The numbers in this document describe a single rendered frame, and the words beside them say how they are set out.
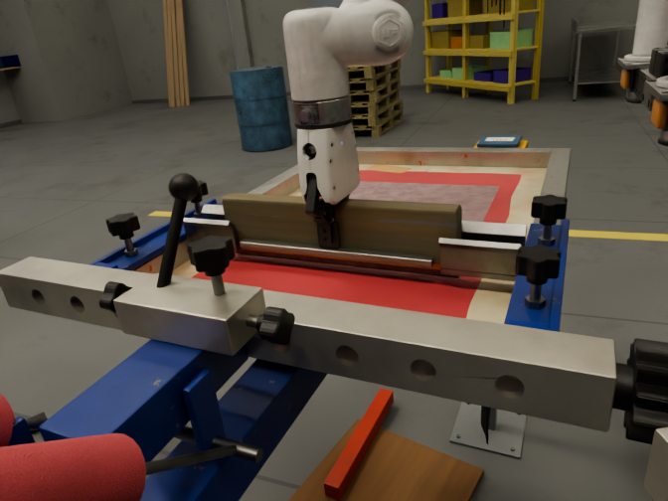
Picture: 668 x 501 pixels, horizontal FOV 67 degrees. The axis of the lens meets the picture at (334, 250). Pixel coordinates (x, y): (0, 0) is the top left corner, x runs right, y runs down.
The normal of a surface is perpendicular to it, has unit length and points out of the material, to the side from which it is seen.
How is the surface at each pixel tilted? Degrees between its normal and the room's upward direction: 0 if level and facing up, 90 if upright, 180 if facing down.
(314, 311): 0
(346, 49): 106
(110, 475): 68
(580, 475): 0
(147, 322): 90
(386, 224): 90
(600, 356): 0
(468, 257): 90
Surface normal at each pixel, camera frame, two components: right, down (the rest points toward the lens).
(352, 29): 0.07, 0.25
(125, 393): -0.10, -0.91
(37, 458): 0.57, -0.82
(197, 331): -0.41, 0.41
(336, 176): 0.87, 0.11
